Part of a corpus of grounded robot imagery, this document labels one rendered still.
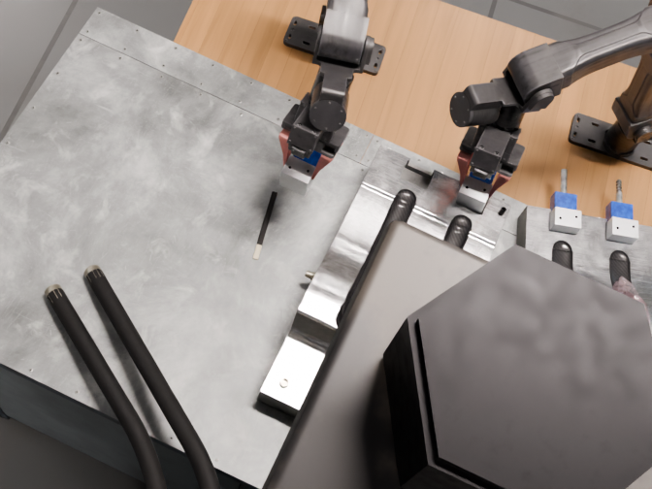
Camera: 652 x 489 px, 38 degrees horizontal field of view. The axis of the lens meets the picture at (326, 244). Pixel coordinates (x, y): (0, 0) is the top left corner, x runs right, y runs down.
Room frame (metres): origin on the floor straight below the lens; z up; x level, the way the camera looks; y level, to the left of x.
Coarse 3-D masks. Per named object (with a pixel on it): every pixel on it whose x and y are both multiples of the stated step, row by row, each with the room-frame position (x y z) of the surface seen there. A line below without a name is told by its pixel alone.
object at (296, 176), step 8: (312, 152) 0.80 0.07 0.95; (288, 160) 0.77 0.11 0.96; (296, 160) 0.77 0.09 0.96; (304, 160) 0.78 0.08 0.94; (312, 160) 0.79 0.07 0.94; (288, 168) 0.75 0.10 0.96; (296, 168) 0.76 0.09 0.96; (304, 168) 0.76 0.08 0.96; (312, 168) 0.77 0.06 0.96; (280, 176) 0.74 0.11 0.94; (288, 176) 0.74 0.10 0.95; (296, 176) 0.74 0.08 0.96; (304, 176) 0.75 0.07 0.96; (280, 184) 0.75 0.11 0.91; (288, 184) 0.74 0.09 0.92; (296, 184) 0.74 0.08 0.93; (304, 184) 0.74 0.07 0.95; (296, 192) 0.74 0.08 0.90; (304, 192) 0.74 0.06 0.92
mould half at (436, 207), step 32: (384, 160) 0.87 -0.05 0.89; (384, 192) 0.80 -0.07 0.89; (416, 192) 0.83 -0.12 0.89; (448, 192) 0.85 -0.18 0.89; (352, 224) 0.73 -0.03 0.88; (416, 224) 0.77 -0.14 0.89; (448, 224) 0.79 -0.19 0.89; (480, 224) 0.81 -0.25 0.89; (352, 256) 0.67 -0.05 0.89; (480, 256) 0.75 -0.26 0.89; (320, 288) 0.57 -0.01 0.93; (320, 320) 0.52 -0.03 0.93; (288, 352) 0.48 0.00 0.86; (320, 352) 0.50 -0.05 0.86
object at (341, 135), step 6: (294, 108) 0.83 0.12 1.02; (288, 114) 0.80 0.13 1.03; (294, 114) 0.81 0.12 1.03; (282, 120) 0.79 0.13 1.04; (288, 120) 0.79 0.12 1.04; (282, 126) 0.78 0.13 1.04; (288, 126) 0.78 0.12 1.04; (342, 126) 0.83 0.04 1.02; (336, 132) 0.81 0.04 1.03; (342, 132) 0.81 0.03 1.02; (348, 132) 0.82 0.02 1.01; (336, 138) 0.79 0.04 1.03; (342, 138) 0.80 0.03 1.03; (330, 144) 0.77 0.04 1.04; (336, 144) 0.78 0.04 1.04; (336, 150) 0.77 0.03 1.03
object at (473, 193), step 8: (472, 176) 0.87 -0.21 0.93; (464, 184) 0.84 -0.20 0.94; (472, 184) 0.85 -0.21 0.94; (480, 184) 0.85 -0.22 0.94; (488, 184) 0.86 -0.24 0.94; (464, 192) 0.83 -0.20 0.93; (472, 192) 0.83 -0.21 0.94; (480, 192) 0.84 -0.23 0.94; (488, 192) 0.84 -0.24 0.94; (456, 200) 0.83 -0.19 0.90; (464, 200) 0.83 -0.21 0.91; (472, 200) 0.83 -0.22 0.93; (480, 200) 0.82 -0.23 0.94; (472, 208) 0.83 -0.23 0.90; (480, 208) 0.82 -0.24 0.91
